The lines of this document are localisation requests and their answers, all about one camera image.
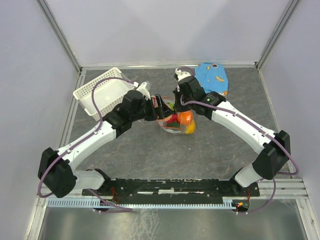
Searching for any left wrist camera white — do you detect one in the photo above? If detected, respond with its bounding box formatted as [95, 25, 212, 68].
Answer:
[133, 81, 152, 100]

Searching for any orange toy fruit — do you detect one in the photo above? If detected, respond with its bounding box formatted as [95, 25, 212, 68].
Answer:
[177, 111, 194, 126]

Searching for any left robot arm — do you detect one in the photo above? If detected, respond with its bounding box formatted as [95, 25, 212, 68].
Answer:
[38, 90, 173, 198]

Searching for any light blue cable duct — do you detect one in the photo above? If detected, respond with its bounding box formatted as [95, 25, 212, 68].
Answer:
[47, 197, 236, 210]

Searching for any dark green avocado toy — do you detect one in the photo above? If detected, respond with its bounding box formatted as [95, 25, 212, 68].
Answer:
[166, 120, 181, 128]

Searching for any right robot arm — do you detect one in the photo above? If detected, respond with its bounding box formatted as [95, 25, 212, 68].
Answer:
[173, 72, 291, 196]

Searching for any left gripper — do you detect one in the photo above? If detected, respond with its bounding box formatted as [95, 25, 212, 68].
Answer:
[130, 93, 174, 122]

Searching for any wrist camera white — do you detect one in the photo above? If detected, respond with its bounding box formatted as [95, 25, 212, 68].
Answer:
[173, 68, 193, 82]
[133, 81, 152, 100]

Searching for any green watermelon toy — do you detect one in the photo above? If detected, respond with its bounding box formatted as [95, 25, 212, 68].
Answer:
[167, 102, 174, 110]

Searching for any aluminium frame rail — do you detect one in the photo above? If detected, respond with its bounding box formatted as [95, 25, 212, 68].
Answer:
[37, 177, 310, 198]

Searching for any white plastic basket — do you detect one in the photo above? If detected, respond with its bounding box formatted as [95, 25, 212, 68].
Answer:
[73, 67, 139, 121]

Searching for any blue patterned cloth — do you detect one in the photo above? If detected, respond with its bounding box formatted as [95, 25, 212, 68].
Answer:
[194, 62, 229, 98]

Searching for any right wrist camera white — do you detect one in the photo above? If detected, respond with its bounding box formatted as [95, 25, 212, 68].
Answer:
[173, 68, 193, 82]

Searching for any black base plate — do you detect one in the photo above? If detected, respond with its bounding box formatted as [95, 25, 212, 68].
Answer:
[94, 178, 260, 205]

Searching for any clear zip top bag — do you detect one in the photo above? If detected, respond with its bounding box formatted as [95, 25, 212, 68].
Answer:
[155, 110, 196, 135]

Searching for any red apple toy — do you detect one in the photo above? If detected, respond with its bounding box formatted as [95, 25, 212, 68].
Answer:
[163, 115, 173, 123]

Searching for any yellow lemon toy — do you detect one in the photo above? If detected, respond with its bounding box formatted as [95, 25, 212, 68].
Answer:
[185, 120, 196, 135]

